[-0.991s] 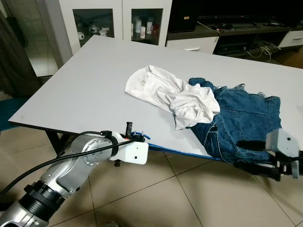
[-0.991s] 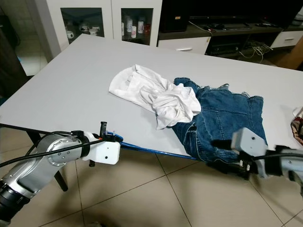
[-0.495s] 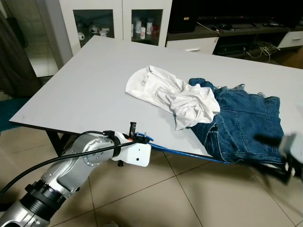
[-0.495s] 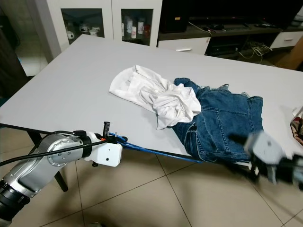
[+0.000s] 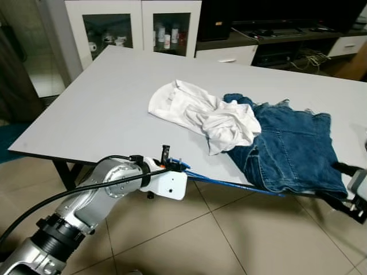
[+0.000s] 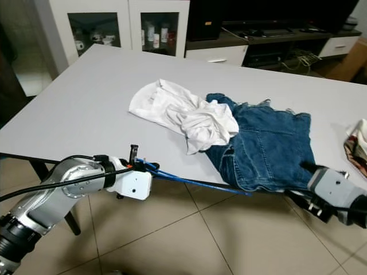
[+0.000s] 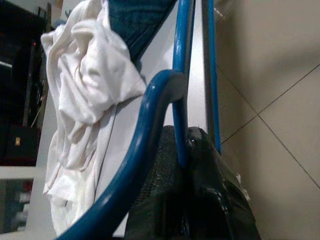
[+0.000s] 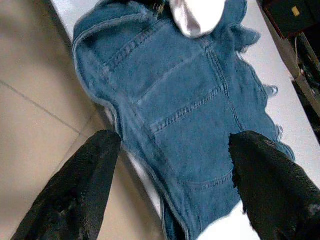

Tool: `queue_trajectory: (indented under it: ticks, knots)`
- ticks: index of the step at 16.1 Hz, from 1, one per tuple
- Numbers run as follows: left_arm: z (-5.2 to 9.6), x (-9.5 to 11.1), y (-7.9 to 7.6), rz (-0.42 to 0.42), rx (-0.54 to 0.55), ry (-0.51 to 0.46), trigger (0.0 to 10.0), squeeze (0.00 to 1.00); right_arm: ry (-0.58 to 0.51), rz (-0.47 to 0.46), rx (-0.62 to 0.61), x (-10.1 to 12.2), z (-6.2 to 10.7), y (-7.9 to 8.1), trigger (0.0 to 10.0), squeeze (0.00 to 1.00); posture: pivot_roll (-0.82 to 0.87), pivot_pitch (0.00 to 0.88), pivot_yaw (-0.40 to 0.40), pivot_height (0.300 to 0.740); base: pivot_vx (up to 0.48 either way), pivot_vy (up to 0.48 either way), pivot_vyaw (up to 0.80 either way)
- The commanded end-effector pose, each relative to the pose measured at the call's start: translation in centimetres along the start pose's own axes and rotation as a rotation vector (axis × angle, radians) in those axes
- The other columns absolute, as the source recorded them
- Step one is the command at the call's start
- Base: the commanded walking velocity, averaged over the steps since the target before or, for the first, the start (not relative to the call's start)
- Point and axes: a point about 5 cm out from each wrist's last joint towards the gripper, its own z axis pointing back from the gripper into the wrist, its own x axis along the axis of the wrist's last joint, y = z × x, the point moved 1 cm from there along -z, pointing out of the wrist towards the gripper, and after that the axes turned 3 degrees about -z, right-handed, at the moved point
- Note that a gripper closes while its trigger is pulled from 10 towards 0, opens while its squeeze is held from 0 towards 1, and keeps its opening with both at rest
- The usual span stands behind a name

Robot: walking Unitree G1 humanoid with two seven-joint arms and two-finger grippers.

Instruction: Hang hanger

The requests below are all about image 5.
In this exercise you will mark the dark wood TV stand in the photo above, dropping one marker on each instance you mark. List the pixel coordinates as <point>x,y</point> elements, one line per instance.
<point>241,39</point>

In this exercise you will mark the white ceramic cup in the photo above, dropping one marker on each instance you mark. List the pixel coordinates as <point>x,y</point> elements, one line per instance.
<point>108,39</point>

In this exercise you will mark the blue clothes hanger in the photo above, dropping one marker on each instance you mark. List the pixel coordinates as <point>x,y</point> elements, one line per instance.
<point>229,184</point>

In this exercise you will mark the black television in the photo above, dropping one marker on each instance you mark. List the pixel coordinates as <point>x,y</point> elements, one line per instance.
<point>287,11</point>

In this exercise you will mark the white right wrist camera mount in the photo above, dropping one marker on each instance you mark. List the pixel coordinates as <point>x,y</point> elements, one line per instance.
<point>358,183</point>

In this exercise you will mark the brown cardboard box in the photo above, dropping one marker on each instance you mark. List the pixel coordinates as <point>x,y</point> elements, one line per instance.
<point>355,66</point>

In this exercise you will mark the blue denim shorts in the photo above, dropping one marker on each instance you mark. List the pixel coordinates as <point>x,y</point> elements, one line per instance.
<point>292,149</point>

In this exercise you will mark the white t-shirt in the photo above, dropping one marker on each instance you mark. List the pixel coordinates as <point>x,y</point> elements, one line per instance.
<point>189,109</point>

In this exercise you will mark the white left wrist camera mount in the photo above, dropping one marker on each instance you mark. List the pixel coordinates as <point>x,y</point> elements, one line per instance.
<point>172,186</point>

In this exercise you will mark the black speaker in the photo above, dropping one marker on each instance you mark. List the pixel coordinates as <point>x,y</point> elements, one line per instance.
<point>215,20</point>

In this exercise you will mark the grey bowl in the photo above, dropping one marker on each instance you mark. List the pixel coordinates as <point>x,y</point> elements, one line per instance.
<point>361,24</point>

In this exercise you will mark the white glass-door cabinet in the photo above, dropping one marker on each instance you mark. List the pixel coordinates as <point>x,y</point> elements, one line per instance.
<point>142,28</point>

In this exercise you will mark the white folding table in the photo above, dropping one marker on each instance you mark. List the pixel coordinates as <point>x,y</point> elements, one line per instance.
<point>114,103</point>

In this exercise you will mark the grey brown curtain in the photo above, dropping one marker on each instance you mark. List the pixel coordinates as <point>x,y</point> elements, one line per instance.
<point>17,74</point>

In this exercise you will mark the black set-top box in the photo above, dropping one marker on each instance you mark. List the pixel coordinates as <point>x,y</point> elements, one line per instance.
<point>272,57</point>

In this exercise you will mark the white drawer front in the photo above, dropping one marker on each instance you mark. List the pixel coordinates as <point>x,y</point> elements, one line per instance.
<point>226,54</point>
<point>347,46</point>

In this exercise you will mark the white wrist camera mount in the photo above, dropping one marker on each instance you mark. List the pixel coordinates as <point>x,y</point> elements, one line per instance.
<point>172,186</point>
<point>358,183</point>

